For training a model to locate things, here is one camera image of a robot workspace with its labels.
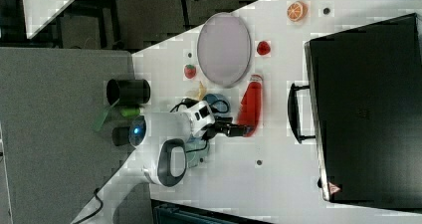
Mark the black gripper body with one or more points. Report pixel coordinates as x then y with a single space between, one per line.
225 126

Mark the red felt ketchup bottle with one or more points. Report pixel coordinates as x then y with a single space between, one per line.
251 105

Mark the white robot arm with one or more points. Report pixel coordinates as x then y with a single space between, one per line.
160 155

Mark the grey oval plate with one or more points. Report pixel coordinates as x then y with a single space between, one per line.
224 49

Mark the blue bowl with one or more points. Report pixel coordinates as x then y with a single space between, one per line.
218 104

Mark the green cup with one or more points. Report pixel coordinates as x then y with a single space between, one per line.
196 151

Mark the yellow peeled banana toy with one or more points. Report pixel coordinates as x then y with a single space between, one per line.
197 94

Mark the red strawberry toy with leaves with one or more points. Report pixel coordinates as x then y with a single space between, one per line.
190 71

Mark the large black cylinder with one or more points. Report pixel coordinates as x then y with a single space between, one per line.
127 92

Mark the green marker pen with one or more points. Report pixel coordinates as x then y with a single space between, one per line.
129 112

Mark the orange slice toy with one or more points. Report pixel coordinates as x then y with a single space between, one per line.
297 11

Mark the black toaster oven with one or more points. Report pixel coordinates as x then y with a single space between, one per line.
366 95

